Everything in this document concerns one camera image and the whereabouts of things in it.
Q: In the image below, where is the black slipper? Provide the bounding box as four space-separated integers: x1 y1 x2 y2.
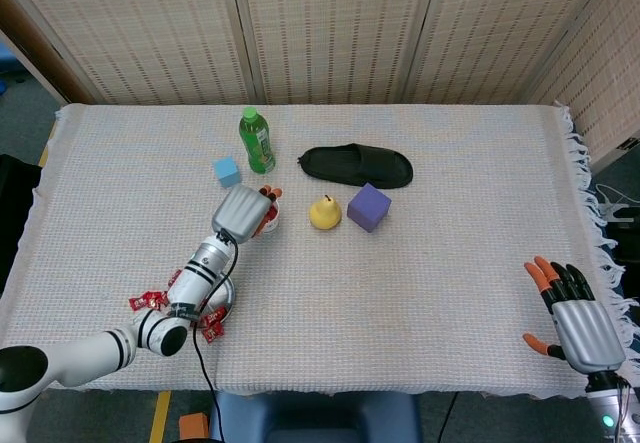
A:
295 142 415 190

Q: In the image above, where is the purple foam cube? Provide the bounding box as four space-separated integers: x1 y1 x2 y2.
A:
346 182 393 234

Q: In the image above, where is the black floor object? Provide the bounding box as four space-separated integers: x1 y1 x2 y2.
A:
604 220 640 267

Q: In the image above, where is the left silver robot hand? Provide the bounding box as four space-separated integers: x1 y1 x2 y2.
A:
210 183 284 245

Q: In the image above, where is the thin black cable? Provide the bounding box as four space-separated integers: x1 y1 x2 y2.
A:
438 391 460 443

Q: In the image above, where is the orange block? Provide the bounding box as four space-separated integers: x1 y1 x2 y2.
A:
178 412 210 443

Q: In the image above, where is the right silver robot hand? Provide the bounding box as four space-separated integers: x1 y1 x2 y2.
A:
522 255 627 375

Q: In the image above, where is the white paper cup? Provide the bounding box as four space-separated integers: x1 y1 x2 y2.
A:
253 199 281 235

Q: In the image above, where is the light blue foam cube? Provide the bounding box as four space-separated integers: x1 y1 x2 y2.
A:
212 156 243 189

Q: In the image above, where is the woven fringed tablecloth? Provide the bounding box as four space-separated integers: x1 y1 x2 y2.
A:
0 102 640 399

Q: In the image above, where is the woven folding screen panel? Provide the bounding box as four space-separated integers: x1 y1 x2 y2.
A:
0 0 259 107
522 0 640 167
228 0 444 106
402 0 619 106

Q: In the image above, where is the round metal plate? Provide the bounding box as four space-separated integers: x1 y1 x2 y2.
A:
198 276 238 325

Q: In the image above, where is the yellow pear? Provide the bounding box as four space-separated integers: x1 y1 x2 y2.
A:
308 193 343 232

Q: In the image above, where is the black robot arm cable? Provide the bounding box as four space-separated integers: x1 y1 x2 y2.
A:
192 232 240 443

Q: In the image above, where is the black box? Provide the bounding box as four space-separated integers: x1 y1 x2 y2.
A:
0 154 42 297

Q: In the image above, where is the green drink bottle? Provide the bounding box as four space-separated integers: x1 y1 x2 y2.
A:
238 106 277 175

